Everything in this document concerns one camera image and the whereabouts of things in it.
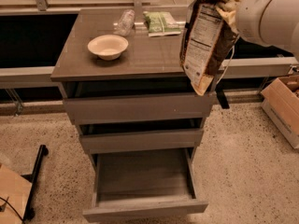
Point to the grey drawer cabinet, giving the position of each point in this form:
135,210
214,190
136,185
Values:
149,66

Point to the cardboard box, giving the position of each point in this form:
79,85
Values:
14,189
281,104

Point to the grey middle drawer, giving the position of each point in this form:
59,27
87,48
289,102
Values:
123,142

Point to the cardboard box right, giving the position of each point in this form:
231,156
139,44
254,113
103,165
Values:
281,104

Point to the green chip bag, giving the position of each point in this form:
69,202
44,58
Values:
161,24

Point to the cardboard box left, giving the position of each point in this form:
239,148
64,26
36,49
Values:
14,189

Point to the brown chip bag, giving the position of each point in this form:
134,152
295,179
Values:
208,37

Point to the white bowl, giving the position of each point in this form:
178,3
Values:
108,47

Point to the clear plastic bottle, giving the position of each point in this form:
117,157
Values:
126,23

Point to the grey open bottom drawer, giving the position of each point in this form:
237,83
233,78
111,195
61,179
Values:
141,184

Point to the grey window rail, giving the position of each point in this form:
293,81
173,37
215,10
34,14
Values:
35,77

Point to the grey top drawer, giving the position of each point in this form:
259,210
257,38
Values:
138,108

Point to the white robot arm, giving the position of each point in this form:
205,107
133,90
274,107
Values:
270,23

